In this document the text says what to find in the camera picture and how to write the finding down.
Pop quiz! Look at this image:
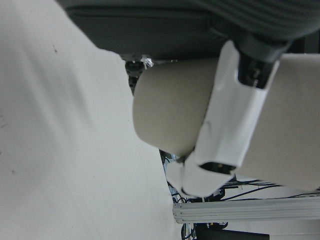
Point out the beige ceramic cup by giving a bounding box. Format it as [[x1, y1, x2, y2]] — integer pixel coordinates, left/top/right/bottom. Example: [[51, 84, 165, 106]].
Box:
[[132, 53, 320, 193]]

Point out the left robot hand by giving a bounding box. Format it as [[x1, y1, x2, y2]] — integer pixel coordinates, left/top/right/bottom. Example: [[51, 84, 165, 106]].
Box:
[[56, 0, 320, 198]]

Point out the aluminium post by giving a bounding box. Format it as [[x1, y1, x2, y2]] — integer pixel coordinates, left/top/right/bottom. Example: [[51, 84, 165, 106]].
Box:
[[172, 196, 320, 225]]

